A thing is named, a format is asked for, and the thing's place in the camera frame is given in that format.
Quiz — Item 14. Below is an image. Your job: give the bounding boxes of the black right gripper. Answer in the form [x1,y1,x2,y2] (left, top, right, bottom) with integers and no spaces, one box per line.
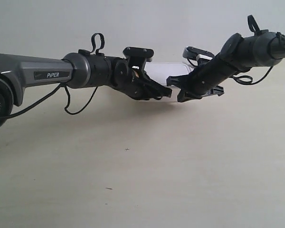
[166,56,235,103]

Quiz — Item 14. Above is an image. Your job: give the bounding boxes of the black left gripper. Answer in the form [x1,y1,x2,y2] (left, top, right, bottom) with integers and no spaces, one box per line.
[114,59,172,101]

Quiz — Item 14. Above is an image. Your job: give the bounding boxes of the white lidded plastic container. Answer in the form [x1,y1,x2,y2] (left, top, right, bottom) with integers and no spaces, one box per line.
[144,62,193,103]

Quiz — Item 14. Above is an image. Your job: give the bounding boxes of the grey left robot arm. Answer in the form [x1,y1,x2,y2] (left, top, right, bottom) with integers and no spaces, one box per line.
[0,47,172,127]

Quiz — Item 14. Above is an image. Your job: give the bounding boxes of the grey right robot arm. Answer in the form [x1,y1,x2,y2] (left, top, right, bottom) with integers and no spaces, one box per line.
[166,30,285,103]

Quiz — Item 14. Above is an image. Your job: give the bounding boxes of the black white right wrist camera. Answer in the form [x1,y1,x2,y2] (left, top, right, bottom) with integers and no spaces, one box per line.
[182,46,215,67]

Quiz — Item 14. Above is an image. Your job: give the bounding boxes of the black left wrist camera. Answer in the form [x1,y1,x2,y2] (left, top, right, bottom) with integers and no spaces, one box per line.
[123,47,154,71]

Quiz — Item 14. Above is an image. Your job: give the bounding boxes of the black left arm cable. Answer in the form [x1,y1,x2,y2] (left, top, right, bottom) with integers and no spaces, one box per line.
[0,33,105,119]

